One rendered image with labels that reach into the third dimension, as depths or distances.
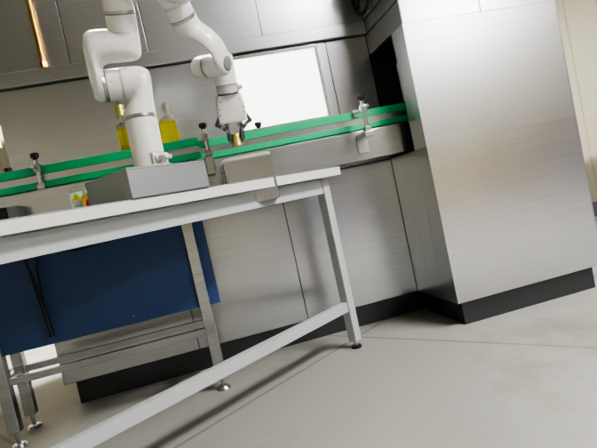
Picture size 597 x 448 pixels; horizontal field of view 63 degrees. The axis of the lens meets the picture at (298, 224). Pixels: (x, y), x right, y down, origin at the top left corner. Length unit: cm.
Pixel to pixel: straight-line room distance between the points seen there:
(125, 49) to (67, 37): 84
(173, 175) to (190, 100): 80
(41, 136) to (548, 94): 212
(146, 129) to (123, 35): 26
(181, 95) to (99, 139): 39
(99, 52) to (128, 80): 10
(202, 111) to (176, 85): 15
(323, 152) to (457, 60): 65
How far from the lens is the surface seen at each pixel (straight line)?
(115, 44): 156
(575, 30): 469
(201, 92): 223
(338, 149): 209
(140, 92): 156
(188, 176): 150
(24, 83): 235
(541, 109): 235
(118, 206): 138
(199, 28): 166
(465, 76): 218
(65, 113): 230
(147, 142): 153
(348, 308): 205
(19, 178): 201
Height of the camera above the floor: 66
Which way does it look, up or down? 3 degrees down
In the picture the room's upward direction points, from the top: 12 degrees counter-clockwise
